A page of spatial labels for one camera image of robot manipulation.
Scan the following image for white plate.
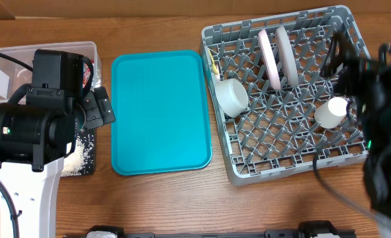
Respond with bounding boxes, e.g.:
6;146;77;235
257;29;281;90

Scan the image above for grey dishwasher rack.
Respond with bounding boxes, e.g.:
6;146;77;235
201;5;369;186

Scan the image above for grey bowl with rice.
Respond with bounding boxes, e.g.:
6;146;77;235
215;79;249;118

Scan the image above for foil wrapper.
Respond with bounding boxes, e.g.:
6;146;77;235
92;57;102;89

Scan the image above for pile of white rice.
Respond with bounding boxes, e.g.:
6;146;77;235
61;129;95;177

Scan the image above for teal serving tray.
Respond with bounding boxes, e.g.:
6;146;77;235
110;50;212;176

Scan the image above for small red sauce packet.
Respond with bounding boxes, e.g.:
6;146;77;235
83;67;91;87

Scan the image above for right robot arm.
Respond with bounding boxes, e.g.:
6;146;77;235
320;32;391;237

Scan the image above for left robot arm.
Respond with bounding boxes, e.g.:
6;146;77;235
0;86;114;237

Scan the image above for white plastic cup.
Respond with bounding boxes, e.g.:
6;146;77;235
314;97;348;129

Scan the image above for yellow plastic spoon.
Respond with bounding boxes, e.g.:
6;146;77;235
208;50;220;75

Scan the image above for clear plastic bin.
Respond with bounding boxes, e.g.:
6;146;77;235
0;41;99;103

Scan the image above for grey deep plate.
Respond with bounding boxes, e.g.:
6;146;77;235
275;26;299;87

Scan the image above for black plastic tray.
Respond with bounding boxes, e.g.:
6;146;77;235
61;128;97;177

